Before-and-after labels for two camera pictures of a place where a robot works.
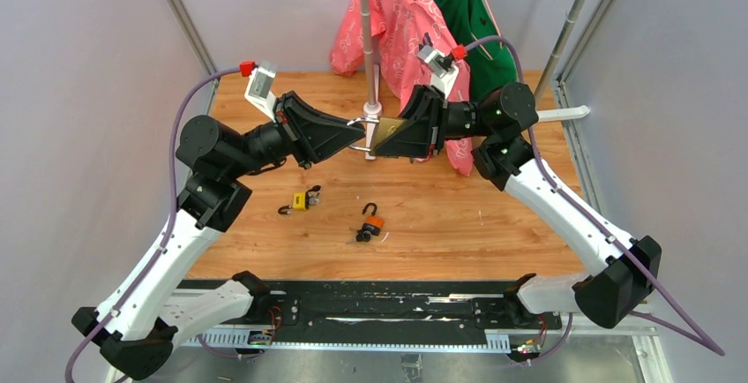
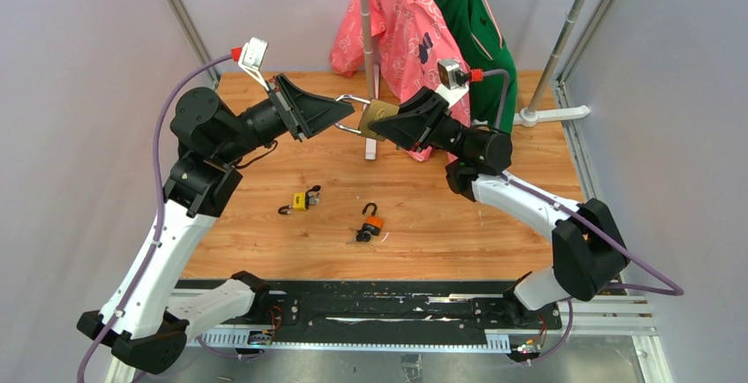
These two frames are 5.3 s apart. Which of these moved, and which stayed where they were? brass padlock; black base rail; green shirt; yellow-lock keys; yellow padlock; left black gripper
Moved: left black gripper; brass padlock
Stayed: yellow padlock; yellow-lock keys; green shirt; black base rail
